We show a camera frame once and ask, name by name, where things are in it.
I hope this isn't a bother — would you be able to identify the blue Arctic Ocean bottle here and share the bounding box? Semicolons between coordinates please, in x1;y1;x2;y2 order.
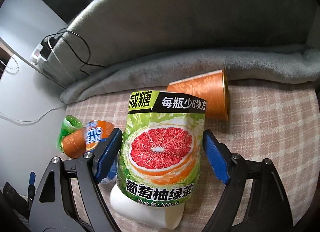
85;120;117;184

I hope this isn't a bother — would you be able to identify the grapefruit green tea bottle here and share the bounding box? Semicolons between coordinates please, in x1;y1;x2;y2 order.
117;90;207;207

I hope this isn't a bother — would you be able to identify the white cable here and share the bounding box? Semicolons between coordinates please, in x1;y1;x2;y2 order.
0;101;66;125

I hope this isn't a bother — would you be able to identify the white power strip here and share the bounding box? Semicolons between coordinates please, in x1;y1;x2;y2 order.
30;36;57;65

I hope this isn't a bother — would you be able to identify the grey fleece blanket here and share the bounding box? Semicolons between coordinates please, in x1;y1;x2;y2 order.
60;44;319;105

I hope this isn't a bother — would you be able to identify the grey sofa backrest cushion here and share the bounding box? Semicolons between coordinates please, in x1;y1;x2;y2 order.
41;0;318;88

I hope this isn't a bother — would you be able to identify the white plastic cup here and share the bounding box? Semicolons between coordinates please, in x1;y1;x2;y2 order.
110;184;185;230

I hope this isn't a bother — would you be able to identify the large orange paper cup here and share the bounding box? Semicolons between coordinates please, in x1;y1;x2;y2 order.
61;127;92;159

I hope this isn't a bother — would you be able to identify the small orange paper cup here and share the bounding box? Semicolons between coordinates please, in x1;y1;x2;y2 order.
167;69;230;121

